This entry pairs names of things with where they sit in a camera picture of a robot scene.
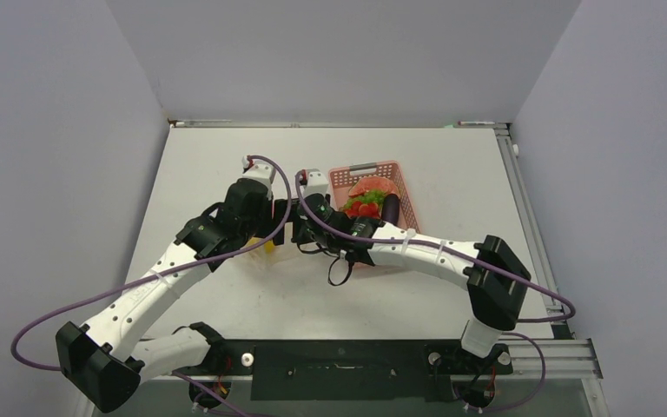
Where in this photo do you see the clear zip top bag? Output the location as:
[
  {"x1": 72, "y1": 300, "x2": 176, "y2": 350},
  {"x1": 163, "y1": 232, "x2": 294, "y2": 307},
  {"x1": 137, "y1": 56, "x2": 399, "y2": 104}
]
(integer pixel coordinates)
[{"x1": 241, "y1": 189, "x2": 312, "y2": 272}]

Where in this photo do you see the dark purple eggplant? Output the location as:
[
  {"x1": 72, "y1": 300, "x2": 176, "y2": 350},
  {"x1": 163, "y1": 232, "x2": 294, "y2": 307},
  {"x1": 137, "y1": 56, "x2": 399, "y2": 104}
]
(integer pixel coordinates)
[{"x1": 380, "y1": 194, "x2": 400, "y2": 225}]

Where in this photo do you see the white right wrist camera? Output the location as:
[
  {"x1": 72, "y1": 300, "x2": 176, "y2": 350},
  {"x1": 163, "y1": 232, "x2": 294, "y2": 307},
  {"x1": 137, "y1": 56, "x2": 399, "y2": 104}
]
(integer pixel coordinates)
[{"x1": 298, "y1": 169, "x2": 329, "y2": 199}]

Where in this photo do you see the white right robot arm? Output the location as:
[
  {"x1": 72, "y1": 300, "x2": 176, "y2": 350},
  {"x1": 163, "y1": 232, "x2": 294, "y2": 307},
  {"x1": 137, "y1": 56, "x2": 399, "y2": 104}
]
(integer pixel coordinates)
[{"x1": 297, "y1": 194, "x2": 531, "y2": 372}]

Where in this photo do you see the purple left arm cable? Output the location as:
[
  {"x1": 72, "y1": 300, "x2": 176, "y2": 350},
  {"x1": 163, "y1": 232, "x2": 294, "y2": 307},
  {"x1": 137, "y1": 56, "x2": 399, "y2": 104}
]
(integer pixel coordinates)
[{"x1": 10, "y1": 154, "x2": 294, "y2": 373}]

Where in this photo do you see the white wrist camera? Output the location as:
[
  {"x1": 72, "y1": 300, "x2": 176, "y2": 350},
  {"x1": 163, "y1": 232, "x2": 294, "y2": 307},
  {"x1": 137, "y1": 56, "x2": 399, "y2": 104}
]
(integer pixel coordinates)
[
  {"x1": 298, "y1": 169, "x2": 329, "y2": 199},
  {"x1": 241, "y1": 156, "x2": 277, "y2": 189}
]

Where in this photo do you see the aluminium rail frame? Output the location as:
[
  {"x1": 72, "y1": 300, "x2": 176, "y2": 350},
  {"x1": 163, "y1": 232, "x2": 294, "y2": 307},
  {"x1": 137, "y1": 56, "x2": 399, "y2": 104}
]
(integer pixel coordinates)
[{"x1": 457, "y1": 119, "x2": 611, "y2": 417}]

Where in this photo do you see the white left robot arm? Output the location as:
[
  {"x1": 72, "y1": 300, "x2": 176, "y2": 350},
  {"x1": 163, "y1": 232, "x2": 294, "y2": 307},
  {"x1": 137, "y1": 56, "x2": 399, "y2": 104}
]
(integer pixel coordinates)
[{"x1": 56, "y1": 173, "x2": 284, "y2": 413}]

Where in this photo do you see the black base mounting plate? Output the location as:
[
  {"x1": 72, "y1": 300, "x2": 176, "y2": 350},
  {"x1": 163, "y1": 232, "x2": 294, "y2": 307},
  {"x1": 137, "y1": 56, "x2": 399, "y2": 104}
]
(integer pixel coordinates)
[{"x1": 186, "y1": 339, "x2": 513, "y2": 402}]

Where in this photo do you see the pink plastic basket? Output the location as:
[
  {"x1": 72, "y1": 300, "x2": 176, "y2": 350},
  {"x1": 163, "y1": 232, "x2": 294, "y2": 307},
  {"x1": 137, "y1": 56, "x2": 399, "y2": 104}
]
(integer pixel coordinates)
[{"x1": 328, "y1": 161, "x2": 421, "y2": 232}]

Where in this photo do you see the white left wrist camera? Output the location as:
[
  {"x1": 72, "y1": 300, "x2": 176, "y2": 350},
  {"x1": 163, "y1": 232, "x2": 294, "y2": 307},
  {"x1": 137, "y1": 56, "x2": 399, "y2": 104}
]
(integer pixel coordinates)
[{"x1": 241, "y1": 156, "x2": 277, "y2": 189}]

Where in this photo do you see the red strawberry cluster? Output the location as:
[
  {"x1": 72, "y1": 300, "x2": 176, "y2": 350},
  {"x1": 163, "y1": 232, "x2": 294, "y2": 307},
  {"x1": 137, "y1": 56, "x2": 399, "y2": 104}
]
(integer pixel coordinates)
[{"x1": 339, "y1": 195, "x2": 384, "y2": 219}]

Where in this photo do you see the yellow bell pepper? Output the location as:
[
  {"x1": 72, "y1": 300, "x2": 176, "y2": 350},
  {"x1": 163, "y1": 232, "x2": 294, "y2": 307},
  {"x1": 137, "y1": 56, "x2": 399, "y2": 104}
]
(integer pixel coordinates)
[{"x1": 263, "y1": 241, "x2": 276, "y2": 255}]

